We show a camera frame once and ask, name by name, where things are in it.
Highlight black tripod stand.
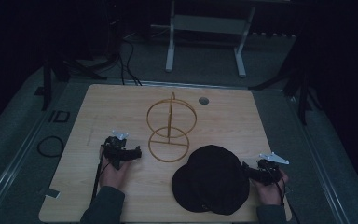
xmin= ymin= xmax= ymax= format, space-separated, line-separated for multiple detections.
xmin=41 ymin=50 xmax=107 ymax=112
xmin=247 ymin=40 xmax=322 ymax=126

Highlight grey tape piece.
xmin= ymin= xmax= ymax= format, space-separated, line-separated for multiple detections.
xmin=44 ymin=188 xmax=62 ymax=200

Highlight black floor cables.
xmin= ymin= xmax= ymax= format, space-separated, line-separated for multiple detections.
xmin=117 ymin=35 xmax=144 ymax=87

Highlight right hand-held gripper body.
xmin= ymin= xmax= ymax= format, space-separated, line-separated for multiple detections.
xmin=255 ymin=151 xmax=290 ymax=187

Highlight gold wire hat stand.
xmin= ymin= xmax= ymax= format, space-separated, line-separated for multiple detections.
xmin=145 ymin=91 xmax=199 ymax=163

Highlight black bucket hat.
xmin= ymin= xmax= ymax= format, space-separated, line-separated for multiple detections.
xmin=171 ymin=144 xmax=252 ymax=217

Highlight person's right hand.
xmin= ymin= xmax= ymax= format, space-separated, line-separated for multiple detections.
xmin=251 ymin=171 xmax=290 ymax=206

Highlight white metal stand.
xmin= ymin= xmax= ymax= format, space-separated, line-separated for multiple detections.
xmin=150 ymin=0 xmax=257 ymax=78

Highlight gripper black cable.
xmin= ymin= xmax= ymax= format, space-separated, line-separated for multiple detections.
xmin=272 ymin=167 xmax=301 ymax=224
xmin=89 ymin=154 xmax=112 ymax=203

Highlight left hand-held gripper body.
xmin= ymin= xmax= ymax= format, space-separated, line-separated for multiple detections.
xmin=102 ymin=130 xmax=131 ymax=171

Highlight person's left hand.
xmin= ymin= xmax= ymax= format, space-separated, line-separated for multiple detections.
xmin=99 ymin=146 xmax=133 ymax=190

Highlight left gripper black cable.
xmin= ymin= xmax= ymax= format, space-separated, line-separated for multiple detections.
xmin=89 ymin=154 xmax=112 ymax=203

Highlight black cable loop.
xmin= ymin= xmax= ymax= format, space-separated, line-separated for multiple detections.
xmin=36 ymin=135 xmax=65 ymax=159

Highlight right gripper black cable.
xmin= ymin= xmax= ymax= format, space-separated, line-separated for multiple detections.
xmin=272 ymin=167 xmax=301 ymax=224

